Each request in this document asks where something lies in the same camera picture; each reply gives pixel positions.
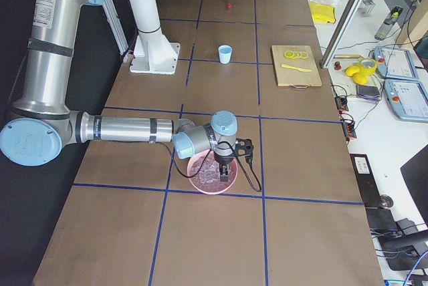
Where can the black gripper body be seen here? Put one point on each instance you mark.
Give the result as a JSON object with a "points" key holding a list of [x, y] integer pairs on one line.
{"points": [[222, 158]]}

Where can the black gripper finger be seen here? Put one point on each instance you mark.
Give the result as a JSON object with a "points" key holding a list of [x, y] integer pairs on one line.
{"points": [[222, 172], [227, 173]]}

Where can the pink bowl of ice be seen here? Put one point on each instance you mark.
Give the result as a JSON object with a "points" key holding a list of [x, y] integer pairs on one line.
{"points": [[204, 170]]}

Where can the light blue plastic cup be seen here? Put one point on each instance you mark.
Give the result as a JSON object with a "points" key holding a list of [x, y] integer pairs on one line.
{"points": [[225, 52]]}

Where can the yellow plastic knife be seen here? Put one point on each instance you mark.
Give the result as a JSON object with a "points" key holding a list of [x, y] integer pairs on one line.
{"points": [[300, 69]]}

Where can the bamboo cutting board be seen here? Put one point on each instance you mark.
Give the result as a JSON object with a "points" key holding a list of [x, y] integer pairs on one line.
{"points": [[293, 78]]}

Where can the lemon slice top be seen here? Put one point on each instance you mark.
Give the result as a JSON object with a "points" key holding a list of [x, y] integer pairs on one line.
{"points": [[288, 54]]}

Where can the black power strip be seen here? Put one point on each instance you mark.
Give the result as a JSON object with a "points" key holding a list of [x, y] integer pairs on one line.
{"points": [[366, 181]]}

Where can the whole yellow lemon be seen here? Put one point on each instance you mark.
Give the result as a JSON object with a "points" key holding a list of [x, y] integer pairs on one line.
{"points": [[351, 70]]}

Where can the yellow tape roll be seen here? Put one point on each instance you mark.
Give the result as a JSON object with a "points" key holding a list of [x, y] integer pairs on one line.
{"points": [[368, 66]]}

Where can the yellow cloth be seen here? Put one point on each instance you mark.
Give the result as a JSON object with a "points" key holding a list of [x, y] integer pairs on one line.
{"points": [[322, 13]]}

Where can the black monitor corner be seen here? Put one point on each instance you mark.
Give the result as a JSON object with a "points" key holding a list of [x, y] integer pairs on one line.
{"points": [[415, 173]]}

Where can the upper teach pendant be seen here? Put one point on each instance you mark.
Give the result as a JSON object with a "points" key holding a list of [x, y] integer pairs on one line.
{"points": [[395, 63]]}

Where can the teach pendant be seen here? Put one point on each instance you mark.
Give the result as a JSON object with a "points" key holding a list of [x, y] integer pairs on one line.
{"points": [[395, 63], [408, 99]]}

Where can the lower teach pendant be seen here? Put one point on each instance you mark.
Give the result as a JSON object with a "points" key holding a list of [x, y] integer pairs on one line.
{"points": [[408, 99]]}

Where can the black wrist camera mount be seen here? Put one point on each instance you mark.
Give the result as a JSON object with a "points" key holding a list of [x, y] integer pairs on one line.
{"points": [[244, 148]]}

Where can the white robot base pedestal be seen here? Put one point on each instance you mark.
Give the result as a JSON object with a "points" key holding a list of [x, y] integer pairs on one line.
{"points": [[153, 53]]}

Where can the aluminium frame post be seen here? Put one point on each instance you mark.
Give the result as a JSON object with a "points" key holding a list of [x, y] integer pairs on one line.
{"points": [[342, 26]]}

